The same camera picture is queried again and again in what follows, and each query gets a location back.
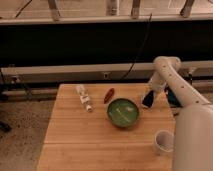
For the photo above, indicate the green bowl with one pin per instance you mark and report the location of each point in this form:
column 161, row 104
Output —
column 122, row 112

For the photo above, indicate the clear plastic bottle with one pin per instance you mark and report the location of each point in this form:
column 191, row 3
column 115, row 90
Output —
column 84, row 97

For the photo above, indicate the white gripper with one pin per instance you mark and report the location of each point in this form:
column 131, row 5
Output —
column 155, row 85

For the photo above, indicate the brown sausage toy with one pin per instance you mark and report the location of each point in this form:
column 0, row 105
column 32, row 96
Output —
column 109, row 95

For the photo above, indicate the white paper cup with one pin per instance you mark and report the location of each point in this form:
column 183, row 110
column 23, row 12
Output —
column 163, row 142

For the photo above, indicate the blue object behind table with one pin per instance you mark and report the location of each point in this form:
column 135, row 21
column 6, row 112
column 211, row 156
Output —
column 173, row 101

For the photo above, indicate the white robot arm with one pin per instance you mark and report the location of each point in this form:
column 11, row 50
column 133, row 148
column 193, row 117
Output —
column 193, row 135

